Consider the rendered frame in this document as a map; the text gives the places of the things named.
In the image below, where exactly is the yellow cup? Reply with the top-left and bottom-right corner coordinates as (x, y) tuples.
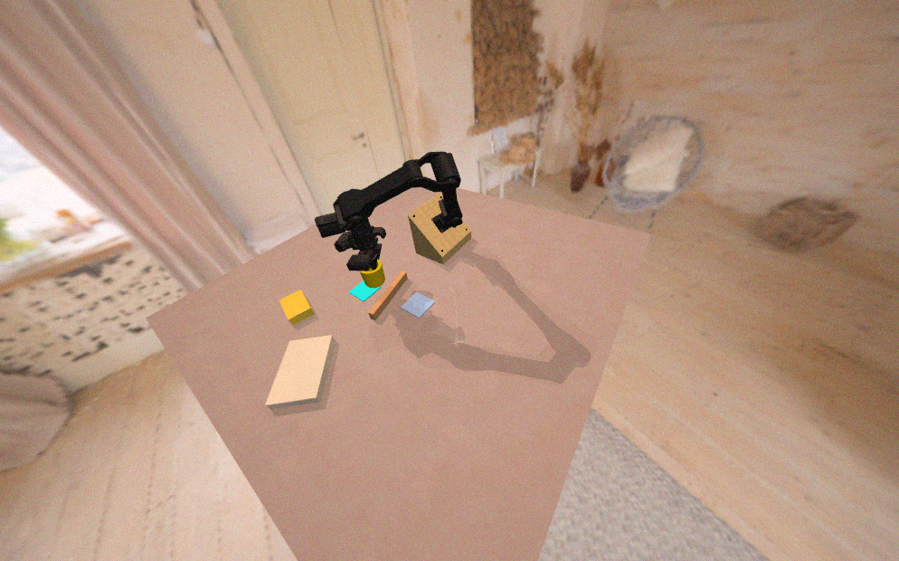
(360, 260), (385, 288)

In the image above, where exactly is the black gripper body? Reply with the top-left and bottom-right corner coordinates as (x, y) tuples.
(346, 225), (386, 271)

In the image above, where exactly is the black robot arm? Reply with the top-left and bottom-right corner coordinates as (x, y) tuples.
(315, 152), (463, 252)

